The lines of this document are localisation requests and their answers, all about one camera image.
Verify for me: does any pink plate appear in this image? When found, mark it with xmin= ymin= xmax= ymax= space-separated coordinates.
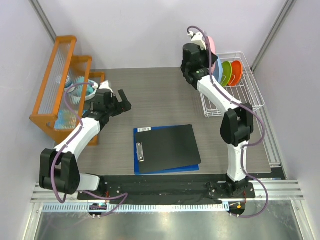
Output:
xmin=206 ymin=36 xmax=218 ymax=75

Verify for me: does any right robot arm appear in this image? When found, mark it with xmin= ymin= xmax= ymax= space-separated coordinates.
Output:
xmin=180 ymin=43 xmax=254 ymax=198

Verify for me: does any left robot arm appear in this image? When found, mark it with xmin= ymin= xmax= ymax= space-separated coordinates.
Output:
xmin=39 ymin=88 xmax=132 ymax=200

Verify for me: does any orange wooden shelf rack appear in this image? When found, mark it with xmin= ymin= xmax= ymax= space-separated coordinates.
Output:
xmin=29 ymin=35 xmax=106 ymax=144

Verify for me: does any blue plate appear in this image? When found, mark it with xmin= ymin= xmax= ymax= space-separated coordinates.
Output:
xmin=213 ymin=57 xmax=223 ymax=84

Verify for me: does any teal scrub brush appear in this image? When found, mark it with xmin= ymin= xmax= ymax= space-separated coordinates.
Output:
xmin=67 ymin=76 xmax=85 ymax=105

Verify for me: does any green plate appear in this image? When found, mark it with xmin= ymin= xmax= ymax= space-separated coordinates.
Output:
xmin=220 ymin=61 xmax=233 ymax=87

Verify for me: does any white and teal bowl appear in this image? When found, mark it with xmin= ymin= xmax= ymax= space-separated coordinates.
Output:
xmin=67 ymin=79 xmax=101 ymax=102

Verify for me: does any small white blue jar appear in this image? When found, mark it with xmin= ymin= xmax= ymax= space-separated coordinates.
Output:
xmin=64 ymin=75 xmax=75 ymax=93

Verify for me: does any orange plate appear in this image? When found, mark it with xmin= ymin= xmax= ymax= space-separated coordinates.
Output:
xmin=228 ymin=60 xmax=243 ymax=87

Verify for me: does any black clipboard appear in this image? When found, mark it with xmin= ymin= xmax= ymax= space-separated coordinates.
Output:
xmin=134 ymin=124 xmax=202 ymax=174

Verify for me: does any blue folder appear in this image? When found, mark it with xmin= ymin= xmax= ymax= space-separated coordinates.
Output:
xmin=132 ymin=124 xmax=200 ymax=176

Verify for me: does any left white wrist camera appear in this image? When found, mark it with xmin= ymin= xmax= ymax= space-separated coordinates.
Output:
xmin=97 ymin=80 xmax=114 ymax=93

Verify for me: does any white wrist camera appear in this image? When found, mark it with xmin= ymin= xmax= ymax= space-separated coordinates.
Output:
xmin=97 ymin=80 xmax=114 ymax=93
xmin=187 ymin=31 xmax=207 ymax=50

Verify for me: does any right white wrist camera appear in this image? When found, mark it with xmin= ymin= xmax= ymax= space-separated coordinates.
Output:
xmin=187 ymin=31 xmax=207 ymax=50

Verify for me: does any white wire dish rack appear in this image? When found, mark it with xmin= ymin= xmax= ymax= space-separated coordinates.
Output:
xmin=200 ymin=51 xmax=265 ymax=118

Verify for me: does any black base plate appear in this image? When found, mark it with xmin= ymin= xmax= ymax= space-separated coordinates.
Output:
xmin=78 ymin=174 xmax=256 ymax=206

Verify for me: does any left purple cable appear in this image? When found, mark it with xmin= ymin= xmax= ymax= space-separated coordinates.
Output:
xmin=50 ymin=82 xmax=129 ymax=217

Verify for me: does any aluminium frame rail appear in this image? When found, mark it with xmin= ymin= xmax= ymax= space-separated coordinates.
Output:
xmin=31 ymin=180 xmax=304 ymax=216

